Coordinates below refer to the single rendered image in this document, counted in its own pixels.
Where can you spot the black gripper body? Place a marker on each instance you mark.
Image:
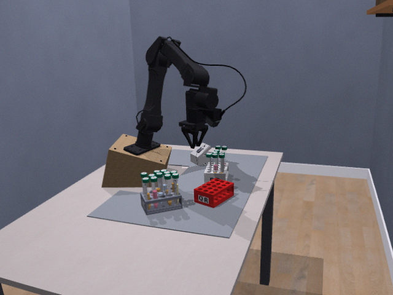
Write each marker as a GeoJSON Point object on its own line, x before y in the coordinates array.
{"type": "Point", "coordinates": [191, 126]}

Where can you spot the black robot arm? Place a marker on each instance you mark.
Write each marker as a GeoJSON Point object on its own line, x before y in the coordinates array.
{"type": "Point", "coordinates": [166, 53]}

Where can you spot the grey tube rack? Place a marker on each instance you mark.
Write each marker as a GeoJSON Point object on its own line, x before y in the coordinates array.
{"type": "Point", "coordinates": [161, 207]}

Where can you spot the grey bench mat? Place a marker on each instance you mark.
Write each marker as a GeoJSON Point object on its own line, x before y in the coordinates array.
{"type": "Point", "coordinates": [243, 171]}

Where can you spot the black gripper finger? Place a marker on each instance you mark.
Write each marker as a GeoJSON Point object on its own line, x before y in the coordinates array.
{"type": "Point", "coordinates": [195, 135]}
{"type": "Point", "coordinates": [204, 130]}

